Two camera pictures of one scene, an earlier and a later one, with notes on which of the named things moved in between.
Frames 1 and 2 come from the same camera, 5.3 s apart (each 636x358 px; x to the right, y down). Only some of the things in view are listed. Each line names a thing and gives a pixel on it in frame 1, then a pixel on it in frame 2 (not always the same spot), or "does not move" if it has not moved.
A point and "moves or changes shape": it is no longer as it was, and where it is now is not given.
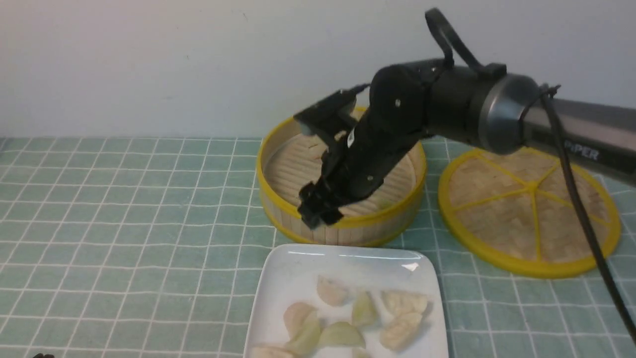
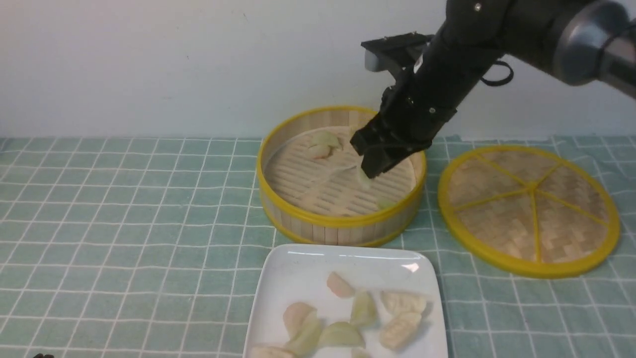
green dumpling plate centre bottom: [341, 333] does not move
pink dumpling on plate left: [294, 314] does not move
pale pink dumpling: [333, 293] moves or changes shape
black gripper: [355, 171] to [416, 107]
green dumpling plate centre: [364, 313] does not move
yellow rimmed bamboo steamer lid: [516, 214] does not move
